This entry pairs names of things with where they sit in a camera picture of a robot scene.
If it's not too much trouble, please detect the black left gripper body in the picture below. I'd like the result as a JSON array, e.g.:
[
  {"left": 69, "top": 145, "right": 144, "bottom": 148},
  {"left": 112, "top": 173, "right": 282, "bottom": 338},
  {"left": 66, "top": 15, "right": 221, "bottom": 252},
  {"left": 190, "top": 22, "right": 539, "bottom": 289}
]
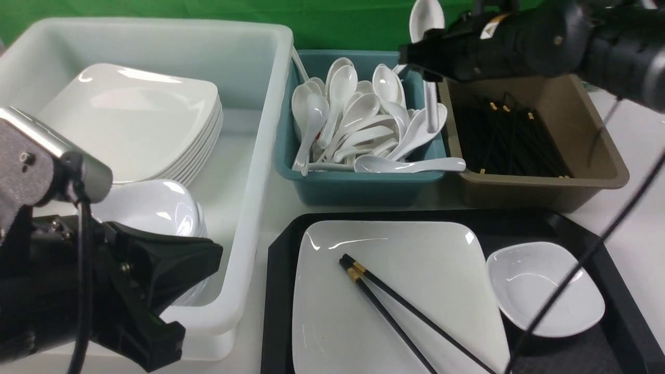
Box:
[{"left": 2, "top": 216, "right": 223, "bottom": 372}]

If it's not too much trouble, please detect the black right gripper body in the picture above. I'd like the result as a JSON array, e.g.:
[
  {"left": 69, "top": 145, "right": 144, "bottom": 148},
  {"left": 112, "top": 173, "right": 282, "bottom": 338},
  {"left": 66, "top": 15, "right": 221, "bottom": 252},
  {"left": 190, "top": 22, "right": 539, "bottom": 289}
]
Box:
[{"left": 398, "top": 5, "right": 588, "bottom": 83}]

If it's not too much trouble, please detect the white ceramic soup spoon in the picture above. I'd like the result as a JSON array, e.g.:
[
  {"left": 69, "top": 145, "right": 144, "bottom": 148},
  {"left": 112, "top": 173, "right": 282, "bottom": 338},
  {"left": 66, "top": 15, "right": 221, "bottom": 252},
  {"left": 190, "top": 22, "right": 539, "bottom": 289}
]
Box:
[{"left": 409, "top": 0, "right": 446, "bottom": 134}]

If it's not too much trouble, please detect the small white square bowl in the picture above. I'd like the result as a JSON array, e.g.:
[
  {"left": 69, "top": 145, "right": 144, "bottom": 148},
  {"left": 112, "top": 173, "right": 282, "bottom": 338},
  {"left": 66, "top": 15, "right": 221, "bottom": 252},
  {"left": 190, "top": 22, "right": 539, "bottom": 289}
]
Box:
[{"left": 486, "top": 242, "right": 606, "bottom": 338}]

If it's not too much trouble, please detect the white square rice plate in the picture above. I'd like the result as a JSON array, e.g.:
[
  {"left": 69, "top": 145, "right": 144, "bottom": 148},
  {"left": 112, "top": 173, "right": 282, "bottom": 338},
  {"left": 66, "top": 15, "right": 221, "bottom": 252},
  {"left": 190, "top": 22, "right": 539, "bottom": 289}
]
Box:
[{"left": 292, "top": 220, "right": 509, "bottom": 373}]

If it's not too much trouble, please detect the black chopstick gold band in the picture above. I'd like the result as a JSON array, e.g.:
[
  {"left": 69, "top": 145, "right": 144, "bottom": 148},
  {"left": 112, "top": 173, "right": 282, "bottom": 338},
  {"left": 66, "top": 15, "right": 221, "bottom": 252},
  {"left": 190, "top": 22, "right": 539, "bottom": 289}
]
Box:
[
  {"left": 339, "top": 254, "right": 437, "bottom": 373},
  {"left": 343, "top": 253, "right": 498, "bottom": 374}
]

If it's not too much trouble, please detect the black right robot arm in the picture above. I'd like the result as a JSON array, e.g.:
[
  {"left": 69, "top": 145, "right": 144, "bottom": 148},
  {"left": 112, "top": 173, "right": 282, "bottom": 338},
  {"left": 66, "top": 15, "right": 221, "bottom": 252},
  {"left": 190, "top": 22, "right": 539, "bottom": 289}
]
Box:
[{"left": 398, "top": 1, "right": 664, "bottom": 113}]

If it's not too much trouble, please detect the brown plastic bin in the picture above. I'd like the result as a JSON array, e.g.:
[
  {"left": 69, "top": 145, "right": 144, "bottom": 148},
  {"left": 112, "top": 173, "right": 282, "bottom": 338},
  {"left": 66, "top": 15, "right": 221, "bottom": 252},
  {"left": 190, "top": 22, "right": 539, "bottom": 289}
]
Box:
[{"left": 439, "top": 75, "right": 630, "bottom": 212}]

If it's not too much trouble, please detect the pile of black chopsticks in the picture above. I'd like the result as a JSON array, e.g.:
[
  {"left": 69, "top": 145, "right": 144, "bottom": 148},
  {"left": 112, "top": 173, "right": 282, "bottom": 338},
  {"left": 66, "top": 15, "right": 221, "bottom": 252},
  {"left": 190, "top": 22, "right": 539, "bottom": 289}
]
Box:
[{"left": 452, "top": 91, "right": 574, "bottom": 178}]

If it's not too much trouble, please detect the stack of white small bowls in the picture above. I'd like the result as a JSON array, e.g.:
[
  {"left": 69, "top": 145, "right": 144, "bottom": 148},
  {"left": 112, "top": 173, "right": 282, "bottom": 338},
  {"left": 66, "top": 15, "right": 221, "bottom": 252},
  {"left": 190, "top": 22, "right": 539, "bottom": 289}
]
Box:
[{"left": 78, "top": 179, "right": 209, "bottom": 307}]

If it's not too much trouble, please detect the white spoon right leaning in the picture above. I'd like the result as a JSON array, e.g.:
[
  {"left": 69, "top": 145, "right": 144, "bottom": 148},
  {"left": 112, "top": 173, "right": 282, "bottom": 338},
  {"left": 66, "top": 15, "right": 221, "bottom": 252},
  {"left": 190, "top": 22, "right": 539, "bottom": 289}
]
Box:
[{"left": 387, "top": 103, "right": 447, "bottom": 161}]

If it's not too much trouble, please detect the white spoon back right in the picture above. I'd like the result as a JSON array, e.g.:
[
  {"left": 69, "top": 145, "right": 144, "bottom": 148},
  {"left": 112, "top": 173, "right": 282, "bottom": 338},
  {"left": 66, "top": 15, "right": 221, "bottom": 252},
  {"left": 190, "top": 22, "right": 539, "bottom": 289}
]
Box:
[{"left": 372, "top": 64, "right": 406, "bottom": 108}]

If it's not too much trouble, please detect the stack of white square plates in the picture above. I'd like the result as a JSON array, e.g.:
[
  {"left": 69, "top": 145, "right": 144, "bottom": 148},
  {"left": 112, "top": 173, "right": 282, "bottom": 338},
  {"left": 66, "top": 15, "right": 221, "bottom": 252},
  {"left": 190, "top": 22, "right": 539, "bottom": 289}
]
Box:
[{"left": 36, "top": 62, "right": 223, "bottom": 185}]

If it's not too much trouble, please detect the white spoon upright centre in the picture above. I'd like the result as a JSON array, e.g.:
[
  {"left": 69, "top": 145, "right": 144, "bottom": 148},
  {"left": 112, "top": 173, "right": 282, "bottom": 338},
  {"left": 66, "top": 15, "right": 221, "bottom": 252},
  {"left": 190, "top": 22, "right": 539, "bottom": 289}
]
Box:
[{"left": 318, "top": 65, "right": 358, "bottom": 150}]

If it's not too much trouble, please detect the white spoon lying front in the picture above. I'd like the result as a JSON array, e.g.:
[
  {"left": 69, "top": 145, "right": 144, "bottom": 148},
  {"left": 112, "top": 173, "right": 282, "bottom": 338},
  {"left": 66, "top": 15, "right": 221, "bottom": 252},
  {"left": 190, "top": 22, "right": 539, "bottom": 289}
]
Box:
[{"left": 353, "top": 155, "right": 467, "bottom": 173}]

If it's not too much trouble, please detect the green cloth backdrop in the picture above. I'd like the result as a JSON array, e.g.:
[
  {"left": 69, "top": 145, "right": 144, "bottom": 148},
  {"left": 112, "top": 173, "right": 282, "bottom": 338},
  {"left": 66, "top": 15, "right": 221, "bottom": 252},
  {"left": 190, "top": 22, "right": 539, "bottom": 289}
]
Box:
[{"left": 0, "top": 0, "right": 546, "bottom": 51}]

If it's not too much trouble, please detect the white spoon left front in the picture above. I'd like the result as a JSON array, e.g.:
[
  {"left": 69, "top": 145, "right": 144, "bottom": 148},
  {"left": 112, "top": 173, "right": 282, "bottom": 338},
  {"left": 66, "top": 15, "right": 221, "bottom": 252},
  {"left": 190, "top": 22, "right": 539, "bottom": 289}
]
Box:
[{"left": 292, "top": 92, "right": 330, "bottom": 172}]

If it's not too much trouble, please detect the teal plastic bin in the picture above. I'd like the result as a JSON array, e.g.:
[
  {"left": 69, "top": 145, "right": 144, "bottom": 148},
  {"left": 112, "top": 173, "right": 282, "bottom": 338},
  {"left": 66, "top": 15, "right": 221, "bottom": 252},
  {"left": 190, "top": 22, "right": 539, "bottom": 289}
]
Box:
[{"left": 273, "top": 49, "right": 444, "bottom": 206}]

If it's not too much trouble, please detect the large white plastic tub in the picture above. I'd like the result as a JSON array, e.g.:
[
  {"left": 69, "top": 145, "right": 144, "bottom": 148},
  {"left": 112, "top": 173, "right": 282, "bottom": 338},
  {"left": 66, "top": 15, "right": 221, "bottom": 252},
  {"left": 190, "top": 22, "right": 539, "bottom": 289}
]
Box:
[{"left": 1, "top": 18, "right": 295, "bottom": 360}]

